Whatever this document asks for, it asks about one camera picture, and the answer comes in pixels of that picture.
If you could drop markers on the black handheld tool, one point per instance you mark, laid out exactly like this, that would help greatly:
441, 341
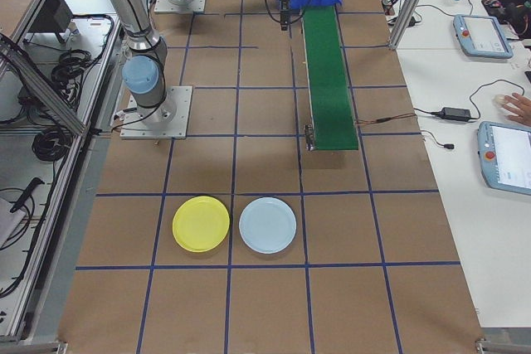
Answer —
31, 186

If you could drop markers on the V-shaped aluminium bar frame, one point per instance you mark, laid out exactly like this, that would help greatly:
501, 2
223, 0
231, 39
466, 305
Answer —
41, 90

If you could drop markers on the black barrel plug lead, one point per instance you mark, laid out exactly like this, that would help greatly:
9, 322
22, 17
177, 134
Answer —
448, 146

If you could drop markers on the white cloth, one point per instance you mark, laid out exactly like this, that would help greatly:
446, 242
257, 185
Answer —
10, 221

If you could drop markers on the operator bare hand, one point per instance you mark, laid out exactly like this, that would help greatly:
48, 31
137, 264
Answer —
522, 108

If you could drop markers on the green conveyor belt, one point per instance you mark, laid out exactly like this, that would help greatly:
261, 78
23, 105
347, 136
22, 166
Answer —
327, 80

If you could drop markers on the white work desk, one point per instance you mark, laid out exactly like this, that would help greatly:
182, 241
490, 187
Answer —
456, 205

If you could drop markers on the light blue round plate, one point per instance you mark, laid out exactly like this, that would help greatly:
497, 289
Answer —
267, 225

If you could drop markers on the aluminium profile post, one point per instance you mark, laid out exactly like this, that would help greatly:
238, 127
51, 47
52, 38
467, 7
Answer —
408, 6

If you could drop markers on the white computer mouse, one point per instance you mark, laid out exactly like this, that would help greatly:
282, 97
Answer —
499, 100

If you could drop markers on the light blue teach pendant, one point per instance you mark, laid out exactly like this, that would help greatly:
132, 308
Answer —
481, 35
506, 155

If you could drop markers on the yellow round plate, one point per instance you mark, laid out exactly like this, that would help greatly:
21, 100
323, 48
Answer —
201, 223

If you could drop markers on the black power adapter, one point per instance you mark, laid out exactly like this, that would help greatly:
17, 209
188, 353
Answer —
412, 20
455, 112

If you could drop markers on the dark equipment box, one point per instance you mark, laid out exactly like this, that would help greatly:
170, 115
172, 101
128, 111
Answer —
52, 10

